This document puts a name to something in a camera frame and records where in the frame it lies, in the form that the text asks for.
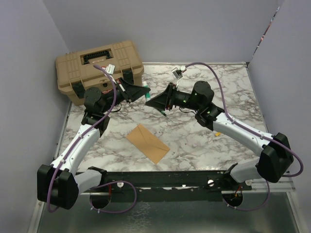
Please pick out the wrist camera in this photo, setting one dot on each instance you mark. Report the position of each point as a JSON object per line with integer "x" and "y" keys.
{"x": 178, "y": 73}
{"x": 110, "y": 68}

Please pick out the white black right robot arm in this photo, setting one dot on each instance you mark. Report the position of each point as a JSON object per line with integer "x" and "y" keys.
{"x": 272, "y": 150}

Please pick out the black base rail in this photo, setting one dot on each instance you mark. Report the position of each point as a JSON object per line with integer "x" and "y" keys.
{"x": 158, "y": 186}

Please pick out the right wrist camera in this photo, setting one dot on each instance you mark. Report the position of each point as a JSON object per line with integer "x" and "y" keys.
{"x": 178, "y": 73}

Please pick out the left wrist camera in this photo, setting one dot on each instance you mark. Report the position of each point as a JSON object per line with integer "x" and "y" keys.
{"x": 110, "y": 68}

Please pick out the tan plastic toolbox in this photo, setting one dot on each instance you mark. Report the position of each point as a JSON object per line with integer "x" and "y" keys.
{"x": 76, "y": 72}

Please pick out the brown paper envelope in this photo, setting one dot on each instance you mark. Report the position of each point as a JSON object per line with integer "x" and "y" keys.
{"x": 147, "y": 143}

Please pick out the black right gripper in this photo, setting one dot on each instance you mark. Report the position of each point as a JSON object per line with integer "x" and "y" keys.
{"x": 164, "y": 101}

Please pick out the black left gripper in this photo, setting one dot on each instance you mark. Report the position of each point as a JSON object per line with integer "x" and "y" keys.
{"x": 132, "y": 92}

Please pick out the white green glue stick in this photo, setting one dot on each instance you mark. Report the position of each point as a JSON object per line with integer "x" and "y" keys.
{"x": 147, "y": 95}

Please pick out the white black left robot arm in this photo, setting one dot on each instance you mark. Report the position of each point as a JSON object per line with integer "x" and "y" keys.
{"x": 59, "y": 183}

